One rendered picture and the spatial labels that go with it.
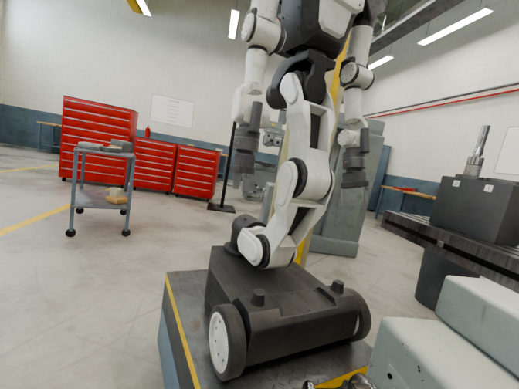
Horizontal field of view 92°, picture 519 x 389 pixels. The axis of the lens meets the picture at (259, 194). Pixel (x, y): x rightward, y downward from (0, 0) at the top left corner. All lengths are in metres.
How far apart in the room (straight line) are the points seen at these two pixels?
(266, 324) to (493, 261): 0.65
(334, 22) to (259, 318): 0.98
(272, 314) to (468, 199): 0.76
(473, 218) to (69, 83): 10.42
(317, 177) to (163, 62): 9.23
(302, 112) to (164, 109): 8.82
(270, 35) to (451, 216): 0.88
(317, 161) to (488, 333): 0.60
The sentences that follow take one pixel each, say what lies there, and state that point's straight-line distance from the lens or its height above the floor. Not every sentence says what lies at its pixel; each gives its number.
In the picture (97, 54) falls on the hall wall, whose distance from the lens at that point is 10.42.
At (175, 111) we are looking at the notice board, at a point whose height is 2.02.
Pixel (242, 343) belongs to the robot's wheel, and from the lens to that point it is 0.80.
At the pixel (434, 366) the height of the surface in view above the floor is 0.72.
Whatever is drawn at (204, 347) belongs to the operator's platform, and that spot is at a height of 0.40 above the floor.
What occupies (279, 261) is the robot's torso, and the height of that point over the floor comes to 0.67.
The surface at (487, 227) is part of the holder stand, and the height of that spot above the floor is 0.97.
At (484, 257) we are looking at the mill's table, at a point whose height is 0.90.
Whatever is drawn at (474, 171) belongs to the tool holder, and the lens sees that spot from 1.17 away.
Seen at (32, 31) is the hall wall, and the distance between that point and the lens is 11.30.
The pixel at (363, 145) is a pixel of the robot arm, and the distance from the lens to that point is 1.08.
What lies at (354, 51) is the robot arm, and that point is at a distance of 1.22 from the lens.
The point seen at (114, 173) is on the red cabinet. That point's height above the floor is 0.28.
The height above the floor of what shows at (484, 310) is 0.82.
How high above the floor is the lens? 1.06
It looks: 9 degrees down
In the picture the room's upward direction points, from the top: 10 degrees clockwise
